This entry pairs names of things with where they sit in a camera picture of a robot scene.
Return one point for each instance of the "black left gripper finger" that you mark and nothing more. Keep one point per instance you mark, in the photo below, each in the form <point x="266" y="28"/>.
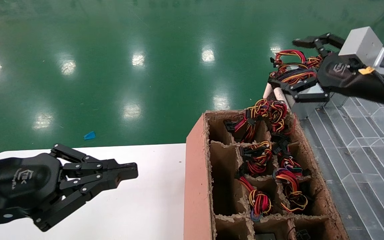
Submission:
<point x="88" y="165"/>
<point x="78" y="200"/>

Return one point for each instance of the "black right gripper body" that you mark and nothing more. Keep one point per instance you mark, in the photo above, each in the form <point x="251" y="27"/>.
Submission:
<point x="340" y="71"/>

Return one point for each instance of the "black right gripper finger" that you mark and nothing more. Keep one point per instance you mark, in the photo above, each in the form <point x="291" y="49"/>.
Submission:
<point x="312" y="96"/>
<point x="332" y="39"/>

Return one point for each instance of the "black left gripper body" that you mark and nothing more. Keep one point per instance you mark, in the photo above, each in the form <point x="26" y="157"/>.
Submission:
<point x="18" y="181"/>

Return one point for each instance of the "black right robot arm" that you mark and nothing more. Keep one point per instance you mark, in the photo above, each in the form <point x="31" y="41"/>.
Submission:
<point x="382" y="90"/>

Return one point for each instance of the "blue scrap of tape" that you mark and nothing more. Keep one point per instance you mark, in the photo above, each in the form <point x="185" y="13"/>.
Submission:
<point x="89" y="135"/>

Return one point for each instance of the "short white pipe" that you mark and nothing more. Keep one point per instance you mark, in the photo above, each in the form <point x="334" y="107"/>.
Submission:
<point x="267" y="91"/>
<point x="280" y="96"/>

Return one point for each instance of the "brown cardboard divider box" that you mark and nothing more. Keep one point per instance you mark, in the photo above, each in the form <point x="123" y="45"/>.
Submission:
<point x="197" y="200"/>

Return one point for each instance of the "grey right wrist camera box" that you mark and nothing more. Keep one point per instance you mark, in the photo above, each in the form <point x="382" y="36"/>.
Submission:
<point x="362" y="43"/>

